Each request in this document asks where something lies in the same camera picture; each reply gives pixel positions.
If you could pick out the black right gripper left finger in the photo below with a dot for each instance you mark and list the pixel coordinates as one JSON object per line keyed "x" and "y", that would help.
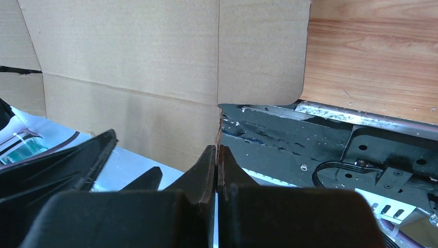
{"x": 180, "y": 215}

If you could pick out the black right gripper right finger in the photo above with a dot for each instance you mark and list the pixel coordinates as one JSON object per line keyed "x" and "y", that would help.
{"x": 251, "y": 215}

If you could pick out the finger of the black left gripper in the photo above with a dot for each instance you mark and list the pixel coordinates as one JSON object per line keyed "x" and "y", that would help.
{"x": 149, "y": 181}
{"x": 27, "y": 186}

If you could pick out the brown cardboard box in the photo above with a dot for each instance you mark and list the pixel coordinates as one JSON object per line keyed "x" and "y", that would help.
{"x": 154, "y": 71}

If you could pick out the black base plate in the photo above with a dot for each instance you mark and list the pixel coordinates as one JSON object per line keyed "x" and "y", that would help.
{"x": 308, "y": 146}

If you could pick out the grey slotted cable duct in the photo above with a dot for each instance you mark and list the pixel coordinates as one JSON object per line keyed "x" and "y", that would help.
{"x": 392, "y": 210}

